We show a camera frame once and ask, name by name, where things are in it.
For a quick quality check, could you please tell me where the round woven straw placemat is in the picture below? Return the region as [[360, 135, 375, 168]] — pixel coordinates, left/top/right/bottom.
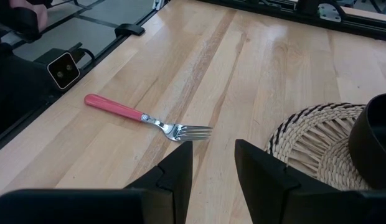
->
[[266, 102, 373, 191]]

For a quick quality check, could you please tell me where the black frame clip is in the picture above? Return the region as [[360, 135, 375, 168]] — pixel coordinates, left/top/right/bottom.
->
[[114, 23, 146, 38]]

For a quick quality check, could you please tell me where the black bowl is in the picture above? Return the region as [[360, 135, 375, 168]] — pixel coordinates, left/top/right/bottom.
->
[[348, 92, 386, 190]]

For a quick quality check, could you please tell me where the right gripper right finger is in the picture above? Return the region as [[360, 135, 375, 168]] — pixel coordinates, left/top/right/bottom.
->
[[235, 139, 341, 224]]

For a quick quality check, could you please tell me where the fork with pink handle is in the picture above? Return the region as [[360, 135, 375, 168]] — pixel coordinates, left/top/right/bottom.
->
[[83, 93, 214, 142]]

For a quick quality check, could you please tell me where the grey metal bracket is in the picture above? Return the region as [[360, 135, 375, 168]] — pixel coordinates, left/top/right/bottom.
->
[[317, 2, 343, 23]]

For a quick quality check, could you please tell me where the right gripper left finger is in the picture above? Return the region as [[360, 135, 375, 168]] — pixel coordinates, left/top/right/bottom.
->
[[123, 140, 194, 224]]

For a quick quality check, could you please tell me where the person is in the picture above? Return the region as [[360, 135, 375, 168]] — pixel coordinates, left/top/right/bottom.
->
[[0, 0, 54, 141]]

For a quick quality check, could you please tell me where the black device with white face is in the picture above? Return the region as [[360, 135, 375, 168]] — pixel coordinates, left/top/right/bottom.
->
[[34, 42, 96, 91]]

